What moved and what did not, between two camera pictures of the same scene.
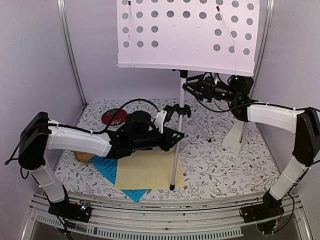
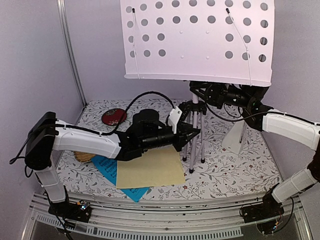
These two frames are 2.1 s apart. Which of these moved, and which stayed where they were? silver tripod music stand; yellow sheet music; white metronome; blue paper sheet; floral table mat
Moved: silver tripod music stand
Stayed: blue paper sheet; white metronome; yellow sheet music; floral table mat
